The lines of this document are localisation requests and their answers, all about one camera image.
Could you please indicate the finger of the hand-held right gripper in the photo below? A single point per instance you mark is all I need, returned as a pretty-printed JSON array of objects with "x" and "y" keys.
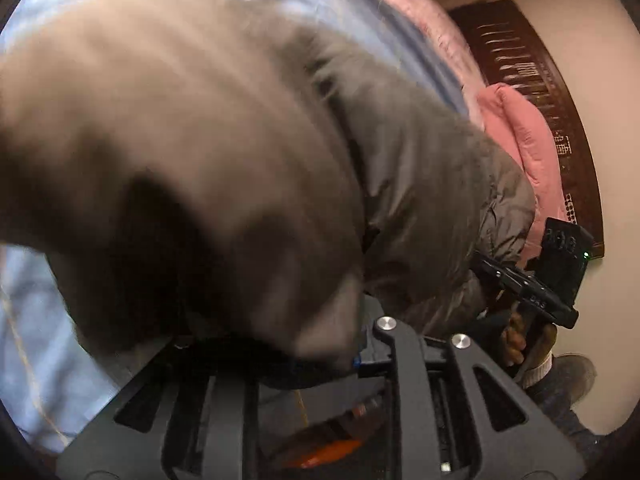
[{"x": 515, "y": 285}]

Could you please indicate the person's right hand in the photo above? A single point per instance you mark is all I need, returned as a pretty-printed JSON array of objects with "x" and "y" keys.
[{"x": 512, "y": 342}]

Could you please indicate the grey shoe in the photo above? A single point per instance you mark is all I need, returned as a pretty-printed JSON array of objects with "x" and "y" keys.
[{"x": 575, "y": 375}]

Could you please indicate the person's right forearm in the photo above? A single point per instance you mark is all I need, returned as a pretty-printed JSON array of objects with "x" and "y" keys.
[{"x": 539, "y": 371}]

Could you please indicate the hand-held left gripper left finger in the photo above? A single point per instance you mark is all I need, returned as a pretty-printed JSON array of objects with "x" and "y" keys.
[{"x": 230, "y": 425}]

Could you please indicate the dark wooden headboard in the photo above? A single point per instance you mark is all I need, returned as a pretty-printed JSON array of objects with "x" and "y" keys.
[{"x": 545, "y": 90}]

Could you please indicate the dark brown hooded puffer jacket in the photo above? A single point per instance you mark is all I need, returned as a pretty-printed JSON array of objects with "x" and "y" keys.
[{"x": 225, "y": 160}]

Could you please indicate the orange cloth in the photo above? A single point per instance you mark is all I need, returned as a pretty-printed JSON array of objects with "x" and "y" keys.
[{"x": 325, "y": 452}]

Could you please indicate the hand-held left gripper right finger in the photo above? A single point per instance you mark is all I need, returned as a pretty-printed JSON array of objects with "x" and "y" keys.
[{"x": 395, "y": 355}]

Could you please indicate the pink quilt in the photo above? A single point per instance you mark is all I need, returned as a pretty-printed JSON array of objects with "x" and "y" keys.
[{"x": 525, "y": 145}]

